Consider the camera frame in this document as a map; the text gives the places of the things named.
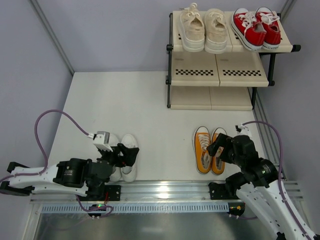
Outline red canvas sneaker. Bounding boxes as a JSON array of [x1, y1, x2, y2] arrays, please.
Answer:
[[230, 8, 267, 52], [255, 7, 281, 50]]

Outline beige lace sneaker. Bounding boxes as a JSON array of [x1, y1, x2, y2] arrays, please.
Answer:
[[204, 8, 228, 54], [177, 2, 205, 53]]

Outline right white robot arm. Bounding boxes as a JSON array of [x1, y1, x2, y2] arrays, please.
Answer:
[[207, 133, 320, 240]]

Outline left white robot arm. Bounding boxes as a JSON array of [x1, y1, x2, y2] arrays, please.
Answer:
[[0, 143, 140, 201]]

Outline beige three-tier shoe shelf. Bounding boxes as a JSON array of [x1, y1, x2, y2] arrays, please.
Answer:
[[165, 11, 301, 111]]

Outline white sneaker right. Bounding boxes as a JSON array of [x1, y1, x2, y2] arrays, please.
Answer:
[[120, 134, 138, 183]]

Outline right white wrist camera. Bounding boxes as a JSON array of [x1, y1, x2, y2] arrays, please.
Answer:
[[235, 124, 252, 138]]

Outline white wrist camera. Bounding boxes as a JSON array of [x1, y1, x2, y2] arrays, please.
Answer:
[[87, 131, 113, 152], [235, 124, 252, 138]]

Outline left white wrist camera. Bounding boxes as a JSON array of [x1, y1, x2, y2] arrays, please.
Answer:
[[87, 131, 113, 152]]

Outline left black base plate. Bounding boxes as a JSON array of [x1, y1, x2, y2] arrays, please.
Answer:
[[100, 184, 122, 202]]

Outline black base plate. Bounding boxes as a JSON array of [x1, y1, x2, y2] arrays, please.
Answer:
[[100, 184, 122, 202], [208, 182, 239, 200]]

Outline aluminium mounting rail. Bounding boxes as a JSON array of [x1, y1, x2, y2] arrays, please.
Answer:
[[30, 180, 304, 203]]

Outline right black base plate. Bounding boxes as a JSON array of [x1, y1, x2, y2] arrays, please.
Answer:
[[208, 182, 239, 200]]

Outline slotted cable duct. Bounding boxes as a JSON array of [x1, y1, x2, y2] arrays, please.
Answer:
[[40, 201, 229, 214]]

